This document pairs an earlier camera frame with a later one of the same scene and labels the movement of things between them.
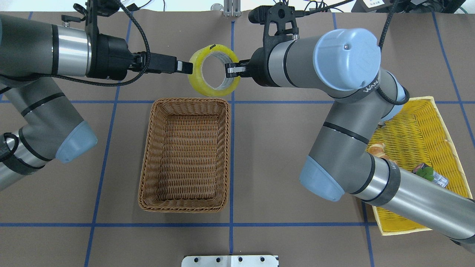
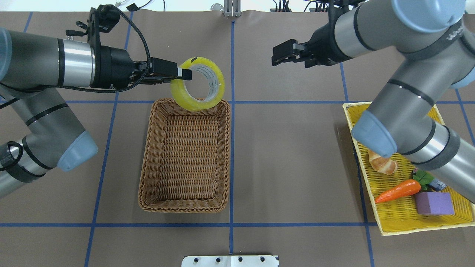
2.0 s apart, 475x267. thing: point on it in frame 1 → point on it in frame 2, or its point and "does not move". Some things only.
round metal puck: [217, 7] does not move
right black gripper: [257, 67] → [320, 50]
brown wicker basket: [185, 164] does not move
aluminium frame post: [232, 8] does not move
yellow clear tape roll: [226, 55] → [215, 74]
